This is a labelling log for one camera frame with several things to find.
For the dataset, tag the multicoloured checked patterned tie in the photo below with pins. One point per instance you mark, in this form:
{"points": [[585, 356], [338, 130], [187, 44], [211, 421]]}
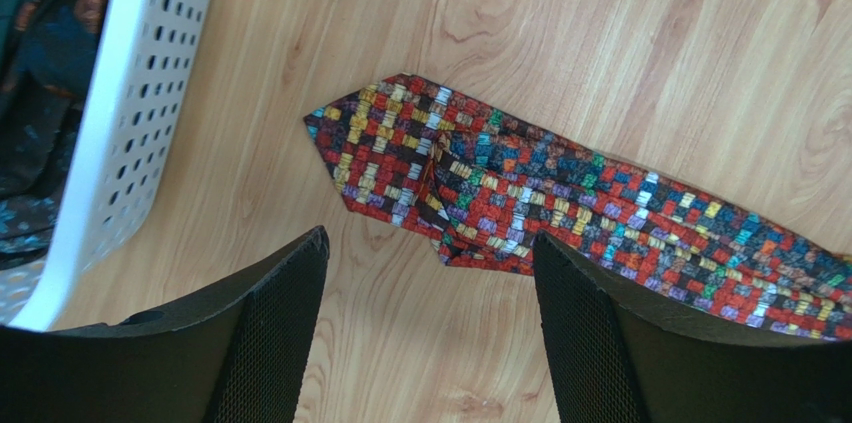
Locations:
{"points": [[481, 184]]}

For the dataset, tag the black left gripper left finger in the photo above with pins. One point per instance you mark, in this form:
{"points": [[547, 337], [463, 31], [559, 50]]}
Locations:
{"points": [[233, 351]]}

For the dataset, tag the white perforated plastic basket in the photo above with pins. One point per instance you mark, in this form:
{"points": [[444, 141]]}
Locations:
{"points": [[141, 72]]}

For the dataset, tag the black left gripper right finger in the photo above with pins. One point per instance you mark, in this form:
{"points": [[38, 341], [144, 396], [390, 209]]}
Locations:
{"points": [[619, 352]]}

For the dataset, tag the dark green ties pile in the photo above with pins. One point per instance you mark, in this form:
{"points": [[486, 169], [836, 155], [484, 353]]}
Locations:
{"points": [[48, 53]]}

